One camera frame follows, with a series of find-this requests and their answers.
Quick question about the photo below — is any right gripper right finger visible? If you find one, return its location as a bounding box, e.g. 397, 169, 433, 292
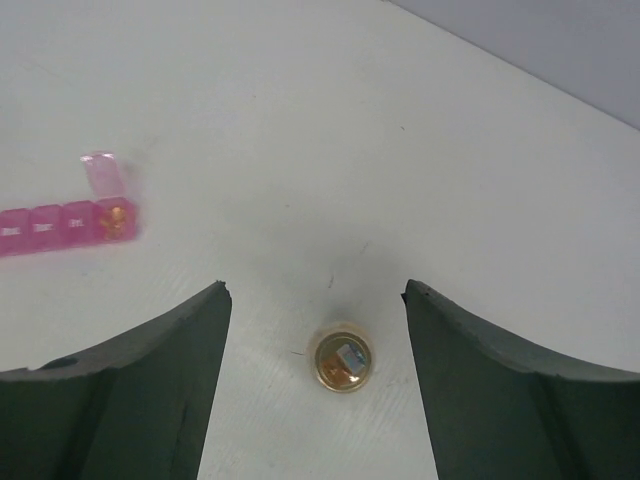
403, 280, 639, 479

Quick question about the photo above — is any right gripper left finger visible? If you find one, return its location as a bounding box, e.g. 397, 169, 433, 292
1, 282, 232, 479

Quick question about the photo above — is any orange white bottle cap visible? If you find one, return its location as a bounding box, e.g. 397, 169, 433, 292
311, 330, 374, 393

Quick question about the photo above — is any clear bottle with yellow pills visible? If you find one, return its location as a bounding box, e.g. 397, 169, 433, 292
307, 321, 375, 394

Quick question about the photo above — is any pink weekly pill organizer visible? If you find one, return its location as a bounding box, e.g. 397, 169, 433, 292
1, 152, 139, 257

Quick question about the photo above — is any yellow pill in organizer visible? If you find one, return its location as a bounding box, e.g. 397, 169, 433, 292
99, 206, 127, 240

